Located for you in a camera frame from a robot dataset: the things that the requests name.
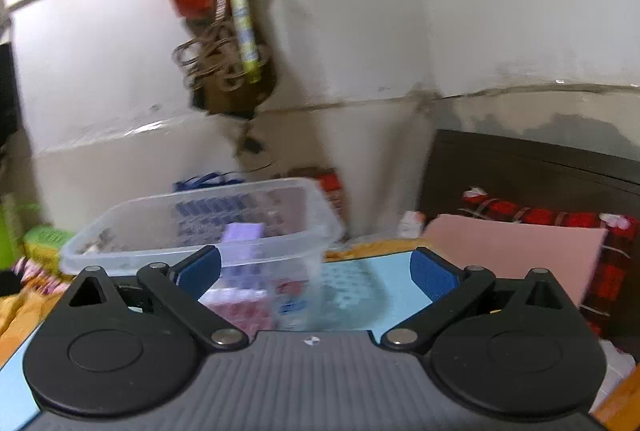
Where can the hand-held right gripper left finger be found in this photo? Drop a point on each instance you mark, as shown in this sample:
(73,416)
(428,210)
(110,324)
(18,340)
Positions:
(200,270)

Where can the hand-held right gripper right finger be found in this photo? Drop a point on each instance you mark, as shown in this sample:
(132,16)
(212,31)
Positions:
(432,275)

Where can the purple box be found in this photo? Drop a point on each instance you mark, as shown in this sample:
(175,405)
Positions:
(242,232)

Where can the clear plastic perforated basket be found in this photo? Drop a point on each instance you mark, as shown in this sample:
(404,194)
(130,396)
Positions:
(150,231)

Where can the small white box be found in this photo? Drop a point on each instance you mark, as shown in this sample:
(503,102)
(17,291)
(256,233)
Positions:
(411,225)

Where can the light blue checked mat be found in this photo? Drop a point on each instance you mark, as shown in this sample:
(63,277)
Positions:
(360,293)

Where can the blue tote bag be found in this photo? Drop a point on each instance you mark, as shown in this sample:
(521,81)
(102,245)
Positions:
(200,183)

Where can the dark wooden headboard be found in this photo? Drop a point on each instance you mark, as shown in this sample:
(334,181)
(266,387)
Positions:
(500,171)

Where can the red printed carton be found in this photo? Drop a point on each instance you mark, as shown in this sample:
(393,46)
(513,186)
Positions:
(330,191)

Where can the black charger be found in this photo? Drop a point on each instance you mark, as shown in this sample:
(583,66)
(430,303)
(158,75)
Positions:
(251,145)

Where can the green carton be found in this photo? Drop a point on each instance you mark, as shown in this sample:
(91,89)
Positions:
(45,242)

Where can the pink floral bedsheet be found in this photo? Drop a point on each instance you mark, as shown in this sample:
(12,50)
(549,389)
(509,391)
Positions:
(35,277)

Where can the brown hanging bag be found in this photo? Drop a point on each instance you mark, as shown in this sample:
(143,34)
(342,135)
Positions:
(240,103)

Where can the orange floral blanket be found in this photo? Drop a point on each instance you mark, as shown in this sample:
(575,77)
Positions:
(20,313)

